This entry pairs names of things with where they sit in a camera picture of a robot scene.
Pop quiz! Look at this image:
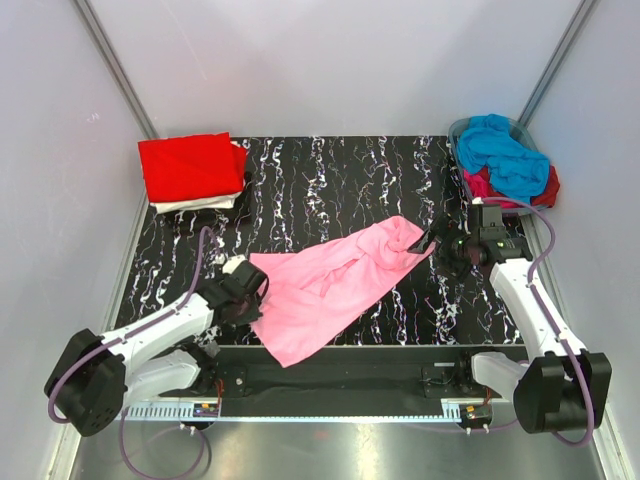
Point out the pink t shirt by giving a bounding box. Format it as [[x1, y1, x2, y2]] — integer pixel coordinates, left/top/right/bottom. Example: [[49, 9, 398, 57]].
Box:
[[249, 216, 433, 368]]

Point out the blue t shirt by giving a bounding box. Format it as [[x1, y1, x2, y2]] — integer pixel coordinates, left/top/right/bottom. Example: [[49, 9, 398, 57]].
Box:
[[456, 114, 551, 203]]

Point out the dark red t shirt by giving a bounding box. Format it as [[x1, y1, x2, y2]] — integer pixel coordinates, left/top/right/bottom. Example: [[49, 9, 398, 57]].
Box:
[[480, 166, 560, 208]]

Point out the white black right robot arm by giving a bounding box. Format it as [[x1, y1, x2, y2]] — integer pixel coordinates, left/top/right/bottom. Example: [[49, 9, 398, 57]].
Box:
[[408, 197, 612, 447]]

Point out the folded red t shirt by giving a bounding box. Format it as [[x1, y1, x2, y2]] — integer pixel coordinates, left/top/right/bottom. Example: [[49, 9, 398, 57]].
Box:
[[138, 132, 247, 203]]

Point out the folded white t shirt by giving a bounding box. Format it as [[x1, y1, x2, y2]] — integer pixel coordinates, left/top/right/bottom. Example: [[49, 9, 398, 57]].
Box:
[[151, 192, 241, 214]]

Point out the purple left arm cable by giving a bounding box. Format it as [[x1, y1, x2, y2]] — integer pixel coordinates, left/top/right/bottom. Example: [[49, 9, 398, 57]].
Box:
[[47, 227, 236, 479]]

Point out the white slotted cable duct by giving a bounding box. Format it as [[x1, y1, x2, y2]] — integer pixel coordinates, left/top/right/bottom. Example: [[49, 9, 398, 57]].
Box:
[[127, 398, 461, 423]]

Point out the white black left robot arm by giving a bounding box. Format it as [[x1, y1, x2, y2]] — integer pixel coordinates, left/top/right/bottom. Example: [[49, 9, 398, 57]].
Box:
[[44, 256, 269, 437]]

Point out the magenta t shirt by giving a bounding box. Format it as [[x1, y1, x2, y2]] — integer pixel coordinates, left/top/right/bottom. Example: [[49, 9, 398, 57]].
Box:
[[463, 167, 504, 198]]

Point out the grey plastic laundry basket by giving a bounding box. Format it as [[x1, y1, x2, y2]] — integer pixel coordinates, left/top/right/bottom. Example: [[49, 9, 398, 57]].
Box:
[[449, 114, 560, 214]]

